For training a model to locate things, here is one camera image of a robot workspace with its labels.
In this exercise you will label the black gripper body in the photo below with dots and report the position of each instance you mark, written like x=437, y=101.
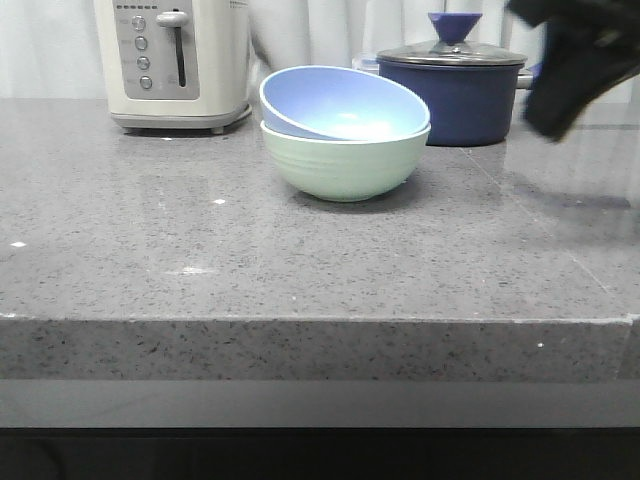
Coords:
x=590, y=47

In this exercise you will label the light blue bowl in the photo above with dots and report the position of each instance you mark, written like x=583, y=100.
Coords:
x=336, y=103

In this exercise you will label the light green bowl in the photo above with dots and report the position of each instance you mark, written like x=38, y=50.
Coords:
x=344, y=171

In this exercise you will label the dark blue saucepan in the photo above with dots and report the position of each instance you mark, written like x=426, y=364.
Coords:
x=469, y=105

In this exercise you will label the glass lid blue knob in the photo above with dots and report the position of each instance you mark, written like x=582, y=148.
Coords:
x=452, y=48

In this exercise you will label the clear plastic container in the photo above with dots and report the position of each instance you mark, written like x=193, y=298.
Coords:
x=366, y=61

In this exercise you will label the cream toaster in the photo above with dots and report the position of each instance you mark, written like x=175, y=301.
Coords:
x=175, y=64

